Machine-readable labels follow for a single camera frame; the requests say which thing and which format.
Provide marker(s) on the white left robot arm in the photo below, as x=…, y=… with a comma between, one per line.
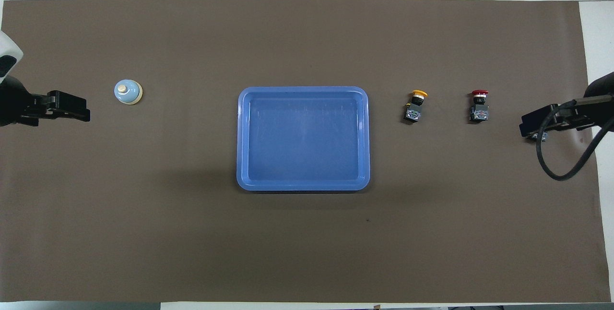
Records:
x=7, y=53

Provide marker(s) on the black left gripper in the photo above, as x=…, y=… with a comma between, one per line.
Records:
x=14, y=103

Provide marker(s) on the yellow push button switch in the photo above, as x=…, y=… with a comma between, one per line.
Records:
x=415, y=108

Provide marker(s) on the light blue desk bell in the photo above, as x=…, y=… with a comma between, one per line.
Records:
x=127, y=92

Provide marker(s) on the red push button switch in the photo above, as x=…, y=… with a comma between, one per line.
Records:
x=478, y=108

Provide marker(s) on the brown table mat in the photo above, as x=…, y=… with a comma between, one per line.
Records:
x=192, y=243

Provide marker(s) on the blue plastic tray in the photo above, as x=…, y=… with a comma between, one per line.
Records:
x=302, y=139

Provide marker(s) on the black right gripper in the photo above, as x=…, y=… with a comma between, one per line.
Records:
x=599, y=87

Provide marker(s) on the green push button switch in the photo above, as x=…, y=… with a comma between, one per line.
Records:
x=542, y=138

